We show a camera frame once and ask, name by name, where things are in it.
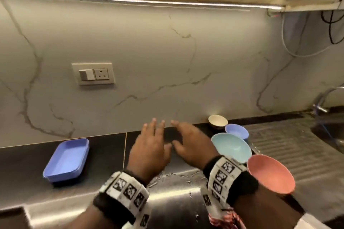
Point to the steel sink with drainboard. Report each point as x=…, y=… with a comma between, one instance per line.
x=295, y=151

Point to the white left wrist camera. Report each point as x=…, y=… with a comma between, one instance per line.
x=139, y=219

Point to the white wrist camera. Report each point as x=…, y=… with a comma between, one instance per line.
x=209, y=199
x=139, y=219

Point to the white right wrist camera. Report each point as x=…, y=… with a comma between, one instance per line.
x=209, y=199

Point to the blue rectangular tray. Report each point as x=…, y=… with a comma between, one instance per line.
x=65, y=160

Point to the person's right hand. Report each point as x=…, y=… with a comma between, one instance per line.
x=196, y=148

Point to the small blue bowl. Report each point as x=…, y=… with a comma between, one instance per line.
x=237, y=130

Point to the striped shirt sleeve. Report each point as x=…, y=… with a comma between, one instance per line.
x=311, y=222

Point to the person's left forearm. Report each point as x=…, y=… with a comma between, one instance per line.
x=88, y=220

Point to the person's right forearm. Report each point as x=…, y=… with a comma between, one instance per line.
x=266, y=210

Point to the person's left hand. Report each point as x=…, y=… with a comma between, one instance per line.
x=147, y=156

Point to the right wrist marker band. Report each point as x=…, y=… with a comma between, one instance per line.
x=228, y=177

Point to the wrist marker band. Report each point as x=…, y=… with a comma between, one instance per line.
x=123, y=194
x=228, y=177

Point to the teal bowl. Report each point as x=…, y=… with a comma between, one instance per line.
x=231, y=147

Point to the LED light strip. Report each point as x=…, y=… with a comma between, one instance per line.
x=134, y=0

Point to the left wrist marker band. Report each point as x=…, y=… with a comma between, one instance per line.
x=123, y=194

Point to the small cream bowl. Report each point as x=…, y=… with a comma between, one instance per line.
x=217, y=120

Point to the pink bowl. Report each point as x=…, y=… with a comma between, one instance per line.
x=271, y=173

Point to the steel faucet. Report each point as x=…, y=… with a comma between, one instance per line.
x=319, y=108

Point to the red checkered cloth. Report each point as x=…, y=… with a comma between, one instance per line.
x=225, y=220

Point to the white wall switch socket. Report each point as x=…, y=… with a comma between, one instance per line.
x=100, y=74

